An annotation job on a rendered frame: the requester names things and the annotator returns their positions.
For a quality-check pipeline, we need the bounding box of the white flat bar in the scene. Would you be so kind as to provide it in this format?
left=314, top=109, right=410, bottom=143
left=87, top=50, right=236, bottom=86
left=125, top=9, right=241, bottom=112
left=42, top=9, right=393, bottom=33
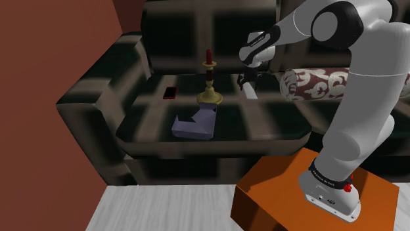
left=242, top=82, right=259, bottom=100

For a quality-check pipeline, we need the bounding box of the brass candlestick with red candle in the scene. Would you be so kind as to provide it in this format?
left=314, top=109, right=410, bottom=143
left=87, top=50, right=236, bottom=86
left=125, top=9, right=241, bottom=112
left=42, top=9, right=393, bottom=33
left=196, top=48, right=224, bottom=106

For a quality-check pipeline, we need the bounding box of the red and white patterned bolster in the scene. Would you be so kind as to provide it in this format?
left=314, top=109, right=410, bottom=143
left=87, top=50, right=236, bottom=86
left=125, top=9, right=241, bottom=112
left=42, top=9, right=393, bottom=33
left=279, top=67, right=410, bottom=102

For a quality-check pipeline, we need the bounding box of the lavender angular box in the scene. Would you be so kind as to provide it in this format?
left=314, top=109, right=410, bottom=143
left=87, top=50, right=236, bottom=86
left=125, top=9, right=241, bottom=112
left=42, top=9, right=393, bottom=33
left=171, top=102, right=218, bottom=141

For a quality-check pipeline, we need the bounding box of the red-edged black phone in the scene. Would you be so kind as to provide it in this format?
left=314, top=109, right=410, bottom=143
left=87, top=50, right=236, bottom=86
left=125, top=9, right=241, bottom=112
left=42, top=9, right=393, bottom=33
left=162, top=86, right=179, bottom=100

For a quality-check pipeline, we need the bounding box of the orange robot stand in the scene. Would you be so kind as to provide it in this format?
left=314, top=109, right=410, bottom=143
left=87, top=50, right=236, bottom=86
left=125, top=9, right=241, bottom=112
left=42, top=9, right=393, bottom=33
left=230, top=147, right=401, bottom=231

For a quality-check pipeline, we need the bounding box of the dark checkered sofa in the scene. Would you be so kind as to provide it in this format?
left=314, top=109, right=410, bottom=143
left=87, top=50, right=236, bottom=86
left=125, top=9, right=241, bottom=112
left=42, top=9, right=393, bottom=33
left=55, top=0, right=410, bottom=186

